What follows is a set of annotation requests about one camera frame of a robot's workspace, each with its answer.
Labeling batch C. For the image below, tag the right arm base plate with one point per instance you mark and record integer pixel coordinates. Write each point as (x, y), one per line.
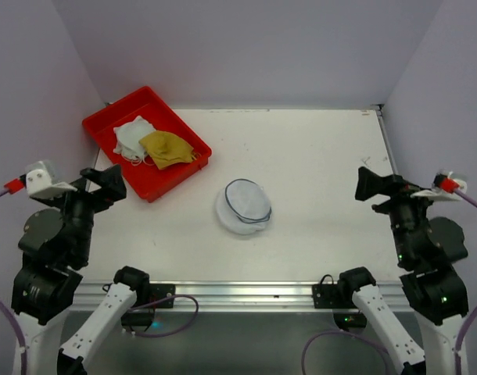
(326, 295)

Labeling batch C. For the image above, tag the yellow garment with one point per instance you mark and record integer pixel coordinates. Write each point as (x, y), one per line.
(167, 149)

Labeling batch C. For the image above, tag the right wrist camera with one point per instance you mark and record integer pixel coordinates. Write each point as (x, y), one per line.
(444, 187)

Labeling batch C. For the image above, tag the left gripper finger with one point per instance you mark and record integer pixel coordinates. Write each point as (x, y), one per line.
(110, 182)
(91, 175)

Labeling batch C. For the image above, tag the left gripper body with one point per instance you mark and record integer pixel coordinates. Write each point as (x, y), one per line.
(91, 191)

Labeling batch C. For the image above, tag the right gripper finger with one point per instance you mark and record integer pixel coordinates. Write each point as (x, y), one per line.
(404, 186)
(370, 184)

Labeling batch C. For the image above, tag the white bra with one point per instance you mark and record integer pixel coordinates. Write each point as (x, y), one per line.
(128, 138)

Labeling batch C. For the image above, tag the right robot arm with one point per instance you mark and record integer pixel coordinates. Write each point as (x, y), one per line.
(426, 250)

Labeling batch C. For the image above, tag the white mesh laundry bag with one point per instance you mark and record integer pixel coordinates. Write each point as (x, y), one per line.
(243, 207)

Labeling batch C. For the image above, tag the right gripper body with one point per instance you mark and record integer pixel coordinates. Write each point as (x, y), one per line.
(392, 193)

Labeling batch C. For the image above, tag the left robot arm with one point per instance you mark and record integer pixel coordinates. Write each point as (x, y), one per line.
(56, 245)

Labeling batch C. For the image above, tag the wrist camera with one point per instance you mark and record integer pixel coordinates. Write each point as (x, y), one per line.
(43, 182)
(444, 187)

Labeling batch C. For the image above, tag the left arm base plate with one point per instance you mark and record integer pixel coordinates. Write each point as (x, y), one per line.
(144, 318)

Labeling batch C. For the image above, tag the red plastic tray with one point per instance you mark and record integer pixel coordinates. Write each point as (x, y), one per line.
(146, 179)

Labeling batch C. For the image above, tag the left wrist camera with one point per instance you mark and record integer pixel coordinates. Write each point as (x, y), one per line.
(43, 182)

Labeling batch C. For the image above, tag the aluminium table rail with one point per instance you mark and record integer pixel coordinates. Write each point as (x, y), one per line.
(239, 297)

